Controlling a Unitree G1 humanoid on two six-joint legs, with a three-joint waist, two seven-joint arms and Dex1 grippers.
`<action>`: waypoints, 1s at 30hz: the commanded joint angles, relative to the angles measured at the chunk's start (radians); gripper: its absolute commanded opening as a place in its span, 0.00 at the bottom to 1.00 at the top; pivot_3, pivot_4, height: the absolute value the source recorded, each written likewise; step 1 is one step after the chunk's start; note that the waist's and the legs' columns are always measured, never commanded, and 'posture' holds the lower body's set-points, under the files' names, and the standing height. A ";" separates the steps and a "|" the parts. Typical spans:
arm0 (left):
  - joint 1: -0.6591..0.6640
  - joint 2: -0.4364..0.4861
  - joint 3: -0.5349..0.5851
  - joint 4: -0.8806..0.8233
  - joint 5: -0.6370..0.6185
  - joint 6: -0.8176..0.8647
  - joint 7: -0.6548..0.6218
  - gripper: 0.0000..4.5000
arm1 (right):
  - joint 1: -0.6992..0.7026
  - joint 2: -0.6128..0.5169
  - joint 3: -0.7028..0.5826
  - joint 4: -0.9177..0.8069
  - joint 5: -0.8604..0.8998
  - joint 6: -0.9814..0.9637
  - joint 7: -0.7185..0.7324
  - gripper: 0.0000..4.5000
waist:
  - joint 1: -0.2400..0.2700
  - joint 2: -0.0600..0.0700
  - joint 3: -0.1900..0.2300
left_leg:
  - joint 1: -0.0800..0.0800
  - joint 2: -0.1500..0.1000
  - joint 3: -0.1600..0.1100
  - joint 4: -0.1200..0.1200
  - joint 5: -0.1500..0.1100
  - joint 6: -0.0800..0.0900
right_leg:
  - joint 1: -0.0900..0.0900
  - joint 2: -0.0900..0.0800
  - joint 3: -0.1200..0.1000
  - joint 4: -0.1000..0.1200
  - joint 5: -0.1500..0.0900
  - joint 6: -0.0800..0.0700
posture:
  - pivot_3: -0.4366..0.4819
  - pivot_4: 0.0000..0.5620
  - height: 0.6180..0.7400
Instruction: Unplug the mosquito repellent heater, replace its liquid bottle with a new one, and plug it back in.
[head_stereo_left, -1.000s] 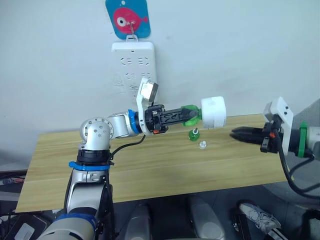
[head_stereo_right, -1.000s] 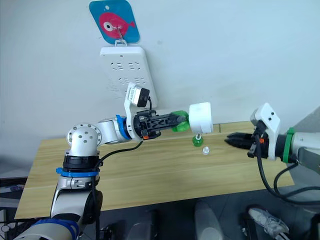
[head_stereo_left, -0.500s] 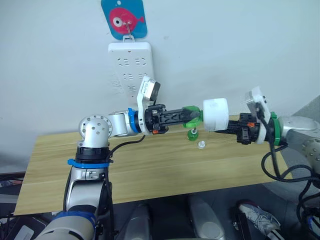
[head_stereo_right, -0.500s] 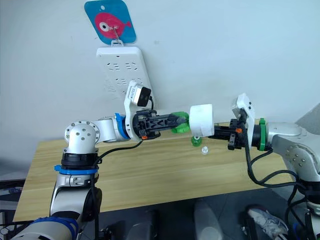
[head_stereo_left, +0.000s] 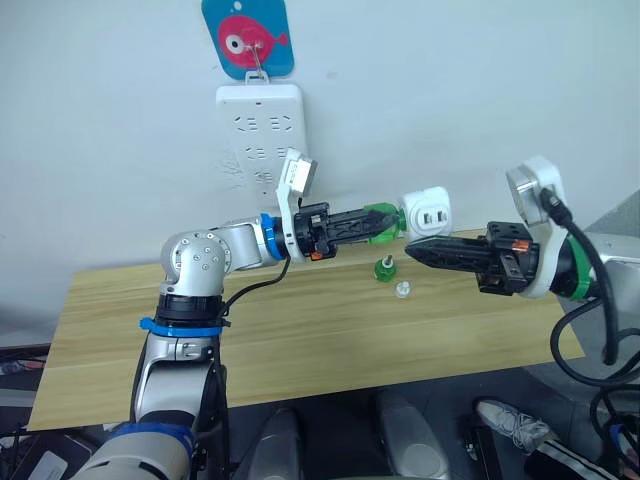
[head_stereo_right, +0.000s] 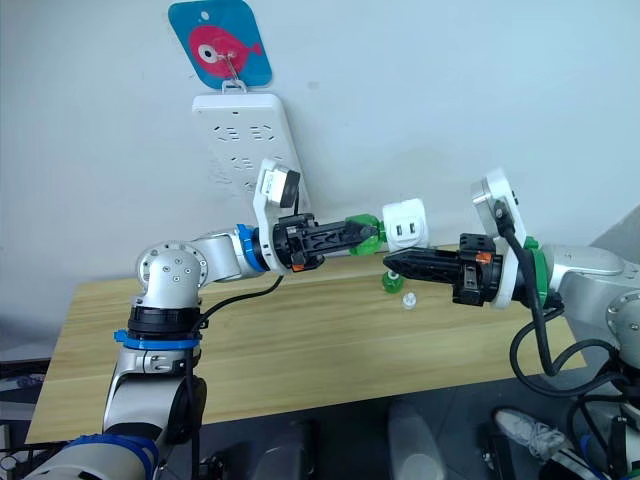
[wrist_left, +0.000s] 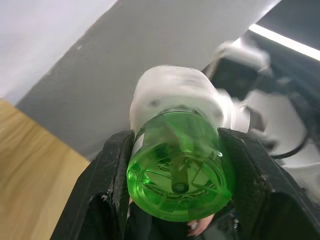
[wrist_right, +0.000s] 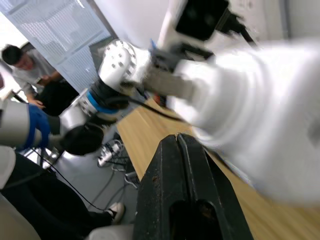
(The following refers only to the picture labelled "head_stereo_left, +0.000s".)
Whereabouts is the green repellent bottle with wick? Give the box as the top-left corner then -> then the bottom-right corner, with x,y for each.
372,253 -> 399,284

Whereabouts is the black striped trouser leg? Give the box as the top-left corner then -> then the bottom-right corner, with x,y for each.
523,438 -> 622,480

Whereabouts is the grey white sneaker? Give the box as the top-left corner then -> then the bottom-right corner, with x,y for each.
474,397 -> 560,454

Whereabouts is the white grey floor box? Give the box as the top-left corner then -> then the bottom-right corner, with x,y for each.
28,448 -> 70,480

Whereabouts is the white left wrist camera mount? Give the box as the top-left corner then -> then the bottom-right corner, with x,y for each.
273,147 -> 319,265

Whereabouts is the dark rounded robot leg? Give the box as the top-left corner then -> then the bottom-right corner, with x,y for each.
374,389 -> 452,480
246,406 -> 302,480

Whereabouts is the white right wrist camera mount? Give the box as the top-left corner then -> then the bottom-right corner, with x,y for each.
504,155 -> 572,301

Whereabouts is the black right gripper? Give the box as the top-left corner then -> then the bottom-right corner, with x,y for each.
403,221 -> 544,297

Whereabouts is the blue fish wall hook plate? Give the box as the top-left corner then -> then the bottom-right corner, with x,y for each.
200,0 -> 297,80

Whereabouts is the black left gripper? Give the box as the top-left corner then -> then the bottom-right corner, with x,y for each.
292,201 -> 397,262

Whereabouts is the black floor cable bundle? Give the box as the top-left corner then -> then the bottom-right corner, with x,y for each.
588,388 -> 640,480

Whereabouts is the metal wire hook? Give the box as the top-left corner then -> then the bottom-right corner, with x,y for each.
246,41 -> 267,77

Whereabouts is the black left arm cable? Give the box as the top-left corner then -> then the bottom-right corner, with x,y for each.
218,256 -> 294,327

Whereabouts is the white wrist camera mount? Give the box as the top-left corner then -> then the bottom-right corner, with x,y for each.
504,155 -> 572,301
273,147 -> 319,265

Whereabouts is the white mosquito repellent heater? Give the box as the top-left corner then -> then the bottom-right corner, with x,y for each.
397,185 -> 454,242

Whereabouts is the white power strip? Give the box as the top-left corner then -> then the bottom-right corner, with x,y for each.
215,82 -> 309,212

